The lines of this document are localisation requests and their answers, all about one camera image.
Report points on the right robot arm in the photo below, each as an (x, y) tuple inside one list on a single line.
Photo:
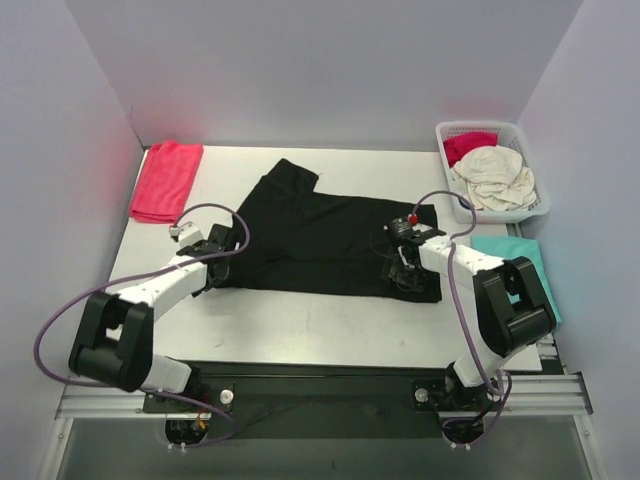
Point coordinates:
[(501, 304)]

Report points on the aluminium rail frame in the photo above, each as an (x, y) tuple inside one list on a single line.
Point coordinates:
[(542, 395)]

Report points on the white laundry basket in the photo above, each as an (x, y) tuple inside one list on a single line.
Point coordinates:
[(510, 136)]

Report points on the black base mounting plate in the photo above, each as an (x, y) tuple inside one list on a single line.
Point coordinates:
[(312, 402)]

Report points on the cream t shirt in basket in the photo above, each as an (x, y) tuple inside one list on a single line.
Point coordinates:
[(496, 179)]

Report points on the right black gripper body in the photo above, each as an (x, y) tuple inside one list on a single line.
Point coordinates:
[(397, 270)]

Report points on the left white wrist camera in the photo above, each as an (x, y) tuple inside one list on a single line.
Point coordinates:
[(186, 234)]

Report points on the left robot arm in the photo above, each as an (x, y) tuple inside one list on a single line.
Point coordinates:
[(114, 343)]

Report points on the red t shirt in basket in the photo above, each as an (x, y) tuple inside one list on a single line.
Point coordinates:
[(457, 147)]

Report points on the black t shirt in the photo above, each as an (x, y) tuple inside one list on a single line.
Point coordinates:
[(304, 241)]

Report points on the folded pink t shirt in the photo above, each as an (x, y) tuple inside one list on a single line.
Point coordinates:
[(165, 182)]

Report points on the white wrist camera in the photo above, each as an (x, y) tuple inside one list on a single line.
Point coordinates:
[(422, 231), (186, 234)]

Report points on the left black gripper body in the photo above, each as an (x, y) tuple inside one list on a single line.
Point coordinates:
[(220, 255)]

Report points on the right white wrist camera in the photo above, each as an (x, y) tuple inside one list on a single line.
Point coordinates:
[(422, 231)]

